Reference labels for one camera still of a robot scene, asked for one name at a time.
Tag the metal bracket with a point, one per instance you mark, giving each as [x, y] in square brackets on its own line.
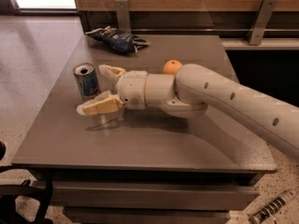
[263, 16]
[123, 15]

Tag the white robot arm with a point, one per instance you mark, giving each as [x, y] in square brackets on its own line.
[188, 94]

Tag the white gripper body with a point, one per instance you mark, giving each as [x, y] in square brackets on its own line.
[132, 87]

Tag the striped tool on floor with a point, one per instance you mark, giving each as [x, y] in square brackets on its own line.
[270, 209]

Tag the grey table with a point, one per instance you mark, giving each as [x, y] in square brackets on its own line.
[144, 167]

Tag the orange fruit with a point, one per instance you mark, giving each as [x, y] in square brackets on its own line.
[171, 67]

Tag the blue chip bag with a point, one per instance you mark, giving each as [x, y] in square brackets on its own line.
[118, 40]

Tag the right metal bracket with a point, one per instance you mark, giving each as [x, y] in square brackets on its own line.
[263, 16]

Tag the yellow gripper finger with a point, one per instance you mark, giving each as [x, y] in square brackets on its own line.
[103, 103]
[112, 73]

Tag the left metal bracket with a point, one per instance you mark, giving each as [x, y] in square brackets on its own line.
[123, 15]

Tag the Red Bull can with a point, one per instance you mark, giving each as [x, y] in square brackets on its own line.
[86, 78]

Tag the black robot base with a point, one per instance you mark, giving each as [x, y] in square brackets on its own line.
[10, 192]

